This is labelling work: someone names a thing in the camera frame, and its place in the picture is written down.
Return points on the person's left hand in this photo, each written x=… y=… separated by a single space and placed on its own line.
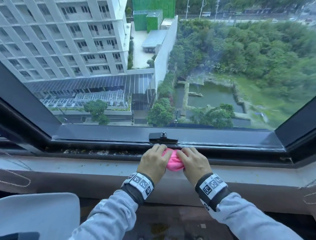
x=149 y=163

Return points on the person's right hand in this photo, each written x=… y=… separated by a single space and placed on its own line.
x=196 y=167

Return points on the person's left thumb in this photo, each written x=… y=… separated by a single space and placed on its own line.
x=167 y=155

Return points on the person's right thumb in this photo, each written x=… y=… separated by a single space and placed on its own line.
x=181 y=157

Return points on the pink cleaning cloth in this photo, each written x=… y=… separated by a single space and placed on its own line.
x=174 y=162

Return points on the person's left forearm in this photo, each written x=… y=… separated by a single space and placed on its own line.
x=111 y=217

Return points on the person's right forearm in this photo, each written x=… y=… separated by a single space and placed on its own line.
x=246 y=220

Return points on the black window latch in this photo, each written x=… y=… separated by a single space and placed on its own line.
x=163 y=138

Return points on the black left wrist marker band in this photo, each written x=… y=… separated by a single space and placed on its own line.
x=138 y=186

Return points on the black wrist marker band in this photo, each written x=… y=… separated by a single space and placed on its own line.
x=138 y=186
x=212 y=189

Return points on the black right wrist marker band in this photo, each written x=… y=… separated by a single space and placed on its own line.
x=212 y=189

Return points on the green pond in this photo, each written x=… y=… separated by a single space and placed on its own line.
x=212 y=95

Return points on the grey window sill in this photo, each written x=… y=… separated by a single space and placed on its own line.
x=86 y=165

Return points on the white lattice roof structure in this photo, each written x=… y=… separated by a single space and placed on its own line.
x=98 y=97

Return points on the dense green trees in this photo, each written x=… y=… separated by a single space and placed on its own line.
x=246 y=52

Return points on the white chair back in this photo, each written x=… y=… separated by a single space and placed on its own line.
x=39 y=215

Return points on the green walled building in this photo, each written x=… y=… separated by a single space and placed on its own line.
x=153 y=14

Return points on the white apartment building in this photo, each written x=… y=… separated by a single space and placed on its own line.
x=56 y=37

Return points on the black window frame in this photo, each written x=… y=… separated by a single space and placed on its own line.
x=222 y=138

